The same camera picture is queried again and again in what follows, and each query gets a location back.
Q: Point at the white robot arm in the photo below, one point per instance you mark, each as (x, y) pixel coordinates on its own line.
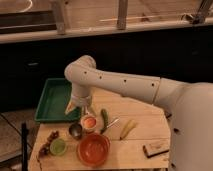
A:
(190, 104)

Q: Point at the wooden block eraser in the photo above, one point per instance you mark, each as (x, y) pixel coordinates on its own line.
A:
(156, 148)

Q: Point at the orange plastic bowl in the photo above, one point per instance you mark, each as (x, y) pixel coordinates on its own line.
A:
(93, 150)

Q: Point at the green plastic tray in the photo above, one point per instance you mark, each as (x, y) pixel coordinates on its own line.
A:
(53, 102)

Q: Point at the green cucumber toy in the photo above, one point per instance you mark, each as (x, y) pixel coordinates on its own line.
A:
(104, 115)

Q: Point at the small green cup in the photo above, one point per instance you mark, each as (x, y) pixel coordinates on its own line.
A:
(58, 147)

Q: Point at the dark chair post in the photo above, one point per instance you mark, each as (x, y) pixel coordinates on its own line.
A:
(24, 133)

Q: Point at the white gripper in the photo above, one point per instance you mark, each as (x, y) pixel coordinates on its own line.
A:
(77, 101)

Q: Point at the paper cup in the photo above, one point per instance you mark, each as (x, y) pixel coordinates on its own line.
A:
(88, 123)

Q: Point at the bunch of dark grapes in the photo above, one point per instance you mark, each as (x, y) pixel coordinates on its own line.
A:
(45, 148)

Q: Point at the yellow banana toy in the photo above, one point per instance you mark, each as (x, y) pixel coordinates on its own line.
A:
(127, 128)

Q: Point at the metal measuring cup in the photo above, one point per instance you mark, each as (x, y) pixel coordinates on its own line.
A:
(75, 130)

